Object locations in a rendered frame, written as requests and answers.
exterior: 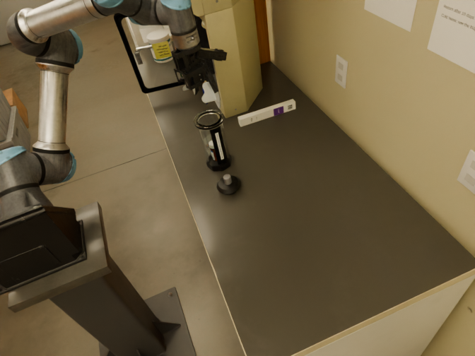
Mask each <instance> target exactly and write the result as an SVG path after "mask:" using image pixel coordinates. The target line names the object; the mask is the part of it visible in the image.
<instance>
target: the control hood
mask: <svg viewBox="0 0 475 356"><path fill-rule="evenodd" d="M191 3H192V10H193V14H194V15H196V16H198V17H199V16H203V15H204V9H203V5H202V1H201V0H191Z"/></svg>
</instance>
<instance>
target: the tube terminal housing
mask: <svg viewBox="0 0 475 356"><path fill-rule="evenodd" d="M201 1H202V5H203V9H204V15H203V16H199V17H200V19H202V20H203V22H204V25H205V27H206V33H207V37H208V40H209V47H210V49H222V50H224V52H227V57H226V60H225V61H224V60H222V61H216V60H214V64H215V68H216V73H215V74H216V80H217V84H218V91H219V95H220V98H221V108H219V109H220V110H221V111H222V113H223V115H224V116H225V118H228V117H232V116H234V115H236V114H240V113H243V112H246V111H248V109H249V108H250V106H251V105H252V103H253V102H254V100H255V99H256V97H257V96H258V94H259V93H260V91H261V90H262V88H263V87H262V74H261V66H260V59H259V46H258V39H257V26H256V18H255V12H254V0H201Z"/></svg>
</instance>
